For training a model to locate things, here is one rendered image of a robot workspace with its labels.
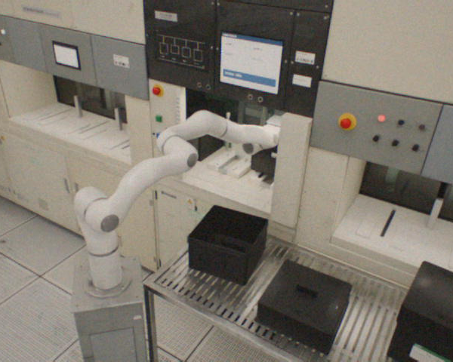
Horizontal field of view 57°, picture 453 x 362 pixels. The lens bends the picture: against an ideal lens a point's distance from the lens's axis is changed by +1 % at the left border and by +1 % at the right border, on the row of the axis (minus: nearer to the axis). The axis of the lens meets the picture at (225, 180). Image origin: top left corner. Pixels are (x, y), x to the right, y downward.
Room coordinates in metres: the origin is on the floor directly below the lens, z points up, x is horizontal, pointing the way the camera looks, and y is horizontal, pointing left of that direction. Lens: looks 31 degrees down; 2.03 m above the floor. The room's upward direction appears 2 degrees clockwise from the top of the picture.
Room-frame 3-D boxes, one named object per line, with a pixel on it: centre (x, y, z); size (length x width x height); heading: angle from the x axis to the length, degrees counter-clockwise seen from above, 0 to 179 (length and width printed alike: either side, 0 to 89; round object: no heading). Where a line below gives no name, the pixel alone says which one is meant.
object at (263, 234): (1.45, -0.03, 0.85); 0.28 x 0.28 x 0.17; 68
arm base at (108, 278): (1.27, 0.48, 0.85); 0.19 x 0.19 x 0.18
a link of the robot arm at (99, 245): (1.29, 0.50, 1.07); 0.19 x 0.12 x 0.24; 40
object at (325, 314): (1.15, -0.33, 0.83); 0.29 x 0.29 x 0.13; 62
